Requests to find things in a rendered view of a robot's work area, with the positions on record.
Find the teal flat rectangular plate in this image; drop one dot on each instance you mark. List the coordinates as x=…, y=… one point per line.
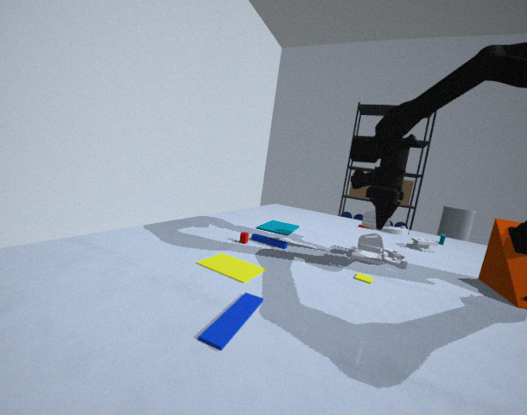
x=278, y=227

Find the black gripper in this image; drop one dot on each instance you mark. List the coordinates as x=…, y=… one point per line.
x=388, y=191

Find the yellow flat rectangular plate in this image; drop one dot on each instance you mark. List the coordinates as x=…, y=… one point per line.
x=231, y=267

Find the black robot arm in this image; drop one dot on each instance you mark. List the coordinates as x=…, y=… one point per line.
x=502, y=63

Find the yellow square tile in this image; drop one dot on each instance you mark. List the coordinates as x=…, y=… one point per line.
x=363, y=278

